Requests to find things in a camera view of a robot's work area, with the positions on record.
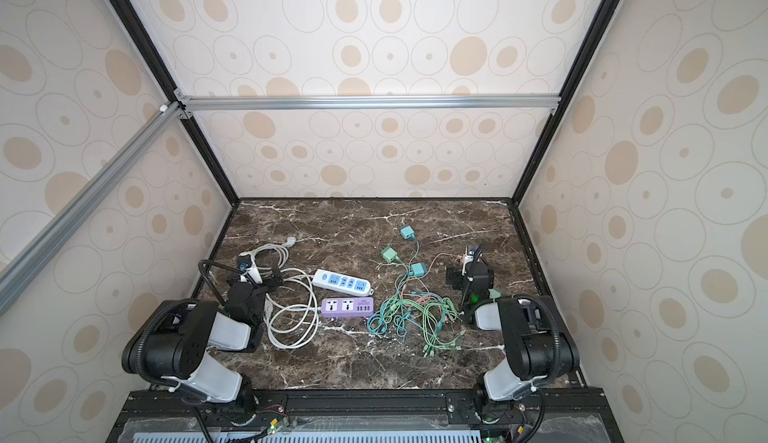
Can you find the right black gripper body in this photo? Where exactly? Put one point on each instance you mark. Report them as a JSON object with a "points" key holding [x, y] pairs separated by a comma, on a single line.
{"points": [[465, 271]]}

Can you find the teal charger plug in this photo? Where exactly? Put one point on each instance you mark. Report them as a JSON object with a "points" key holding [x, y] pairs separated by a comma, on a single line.
{"points": [[407, 233], [418, 270]]}

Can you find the white blue power strip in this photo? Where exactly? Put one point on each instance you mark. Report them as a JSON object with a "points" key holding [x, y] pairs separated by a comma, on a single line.
{"points": [[340, 283]]}

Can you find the light green charger plug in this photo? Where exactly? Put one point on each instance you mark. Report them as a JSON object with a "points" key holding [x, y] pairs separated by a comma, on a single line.
{"points": [[389, 255]]}

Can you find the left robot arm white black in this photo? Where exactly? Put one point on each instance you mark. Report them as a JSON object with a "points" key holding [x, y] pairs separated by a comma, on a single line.
{"points": [[171, 348]]}

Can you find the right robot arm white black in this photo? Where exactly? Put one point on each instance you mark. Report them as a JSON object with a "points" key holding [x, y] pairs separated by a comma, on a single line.
{"points": [[538, 347]]}

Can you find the purple power strip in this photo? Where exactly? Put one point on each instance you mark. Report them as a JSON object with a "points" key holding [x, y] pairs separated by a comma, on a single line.
{"points": [[341, 308]]}

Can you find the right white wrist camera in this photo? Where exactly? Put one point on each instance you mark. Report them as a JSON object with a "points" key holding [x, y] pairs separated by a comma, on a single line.
{"points": [[472, 253]]}

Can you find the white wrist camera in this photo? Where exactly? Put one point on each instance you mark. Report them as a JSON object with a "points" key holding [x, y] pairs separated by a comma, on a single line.
{"points": [[248, 269], [472, 253]]}

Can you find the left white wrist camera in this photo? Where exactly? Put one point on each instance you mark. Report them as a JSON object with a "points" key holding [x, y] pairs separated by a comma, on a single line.
{"points": [[248, 269]]}

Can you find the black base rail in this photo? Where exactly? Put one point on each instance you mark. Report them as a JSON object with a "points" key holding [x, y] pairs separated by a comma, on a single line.
{"points": [[416, 415]]}

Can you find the horizontal aluminium rail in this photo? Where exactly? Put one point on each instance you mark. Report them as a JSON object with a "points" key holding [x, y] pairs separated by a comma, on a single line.
{"points": [[377, 103]]}

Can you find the diagonal aluminium rail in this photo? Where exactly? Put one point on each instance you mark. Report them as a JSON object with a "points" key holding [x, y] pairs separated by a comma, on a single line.
{"points": [[22, 271]]}

